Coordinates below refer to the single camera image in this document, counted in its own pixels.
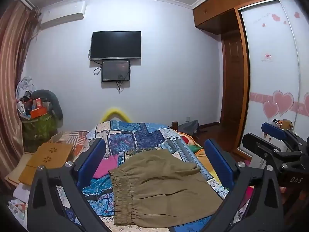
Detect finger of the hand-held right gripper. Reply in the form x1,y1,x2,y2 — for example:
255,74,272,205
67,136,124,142
261,122,303,151
242,133,290,170

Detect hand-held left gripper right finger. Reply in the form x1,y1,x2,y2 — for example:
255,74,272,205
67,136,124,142
169,139,284,232

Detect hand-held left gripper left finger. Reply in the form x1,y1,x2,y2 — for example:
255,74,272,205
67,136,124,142
26,138,114,232

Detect olive green pants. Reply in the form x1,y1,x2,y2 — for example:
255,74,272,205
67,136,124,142
109,149,224,228

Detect pink cloth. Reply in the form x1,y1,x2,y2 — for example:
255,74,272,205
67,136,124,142
93,153,120,178

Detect striped orange cloth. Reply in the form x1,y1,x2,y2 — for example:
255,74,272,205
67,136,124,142
48,130,90,155

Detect grey bag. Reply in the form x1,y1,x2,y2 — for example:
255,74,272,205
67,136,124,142
177,120,199,136

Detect wooden lap board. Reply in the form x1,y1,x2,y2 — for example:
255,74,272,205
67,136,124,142
19,142,74,185

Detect blue patchwork quilt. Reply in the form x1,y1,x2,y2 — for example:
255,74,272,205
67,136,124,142
57,120,232,232

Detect wardrobe with heart stickers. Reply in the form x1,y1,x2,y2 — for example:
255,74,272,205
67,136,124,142
238,0,309,160

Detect yellow curved object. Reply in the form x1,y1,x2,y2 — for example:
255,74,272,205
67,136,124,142
100,107,132,122

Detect green bin with clutter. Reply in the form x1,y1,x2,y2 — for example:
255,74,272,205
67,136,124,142
22,112,58,150

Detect brown wooden door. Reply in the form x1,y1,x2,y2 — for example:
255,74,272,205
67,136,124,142
221,30,245,129

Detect grey curved pillow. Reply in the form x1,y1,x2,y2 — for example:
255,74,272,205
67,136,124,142
31,90,64,122

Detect orange box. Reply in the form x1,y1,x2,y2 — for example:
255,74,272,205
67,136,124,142
30,108,48,118

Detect pile of white papers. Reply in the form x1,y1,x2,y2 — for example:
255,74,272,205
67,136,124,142
7,184,30,224

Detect white crumpled cloth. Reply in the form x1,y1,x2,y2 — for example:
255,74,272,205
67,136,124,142
16,77,34,97

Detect striped brown curtain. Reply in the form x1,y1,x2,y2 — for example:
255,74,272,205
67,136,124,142
0,0,41,189

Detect wooden overhead cabinet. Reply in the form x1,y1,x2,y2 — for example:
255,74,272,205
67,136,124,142
192,0,292,35

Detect white air conditioner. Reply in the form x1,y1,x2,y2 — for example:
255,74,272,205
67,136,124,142
40,1,86,28

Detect black monitor cable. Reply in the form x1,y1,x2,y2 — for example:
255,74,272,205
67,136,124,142
116,74,129,93

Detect black television cable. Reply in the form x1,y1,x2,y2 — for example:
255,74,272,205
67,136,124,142
88,48,103,76

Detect small black wall monitor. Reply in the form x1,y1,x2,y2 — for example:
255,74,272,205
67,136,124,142
101,60,131,82

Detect black wall television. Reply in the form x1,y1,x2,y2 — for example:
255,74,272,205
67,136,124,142
90,31,142,61

